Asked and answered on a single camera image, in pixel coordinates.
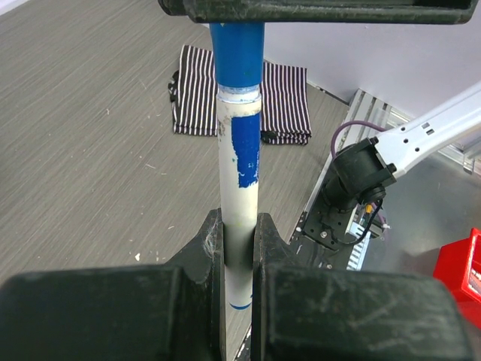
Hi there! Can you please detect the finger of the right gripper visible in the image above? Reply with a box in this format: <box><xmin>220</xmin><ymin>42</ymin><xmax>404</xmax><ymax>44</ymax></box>
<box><xmin>158</xmin><ymin>0</ymin><xmax>476</xmax><ymax>25</ymax></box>

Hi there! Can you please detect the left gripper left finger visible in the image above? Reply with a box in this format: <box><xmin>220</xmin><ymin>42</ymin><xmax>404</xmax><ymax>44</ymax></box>
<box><xmin>1</xmin><ymin>210</ymin><xmax>225</xmax><ymax>360</ymax></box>

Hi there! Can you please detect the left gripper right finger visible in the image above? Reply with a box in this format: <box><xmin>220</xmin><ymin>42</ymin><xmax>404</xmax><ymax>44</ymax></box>
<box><xmin>250</xmin><ymin>213</ymin><xmax>473</xmax><ymax>360</ymax></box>

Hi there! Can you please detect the white marker blue print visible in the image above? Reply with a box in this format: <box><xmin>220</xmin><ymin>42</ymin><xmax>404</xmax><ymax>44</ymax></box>
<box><xmin>216</xmin><ymin>86</ymin><xmax>262</xmax><ymax>311</ymax></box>

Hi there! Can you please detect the blue marker cap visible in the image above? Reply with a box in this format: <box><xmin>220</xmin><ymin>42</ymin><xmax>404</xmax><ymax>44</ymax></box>
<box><xmin>209</xmin><ymin>23</ymin><xmax>265</xmax><ymax>88</ymax></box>

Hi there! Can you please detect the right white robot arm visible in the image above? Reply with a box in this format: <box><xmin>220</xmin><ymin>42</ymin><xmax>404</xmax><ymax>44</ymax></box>
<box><xmin>160</xmin><ymin>0</ymin><xmax>480</xmax><ymax>217</ymax></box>

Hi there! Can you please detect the black white striped cloth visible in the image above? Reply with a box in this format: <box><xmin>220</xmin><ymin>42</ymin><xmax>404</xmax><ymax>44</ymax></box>
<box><xmin>168</xmin><ymin>45</ymin><xmax>312</xmax><ymax>145</ymax></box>

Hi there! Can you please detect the red plastic bin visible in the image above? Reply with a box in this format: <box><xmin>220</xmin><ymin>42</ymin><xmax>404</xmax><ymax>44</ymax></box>
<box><xmin>433</xmin><ymin>228</ymin><xmax>480</xmax><ymax>329</ymax></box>

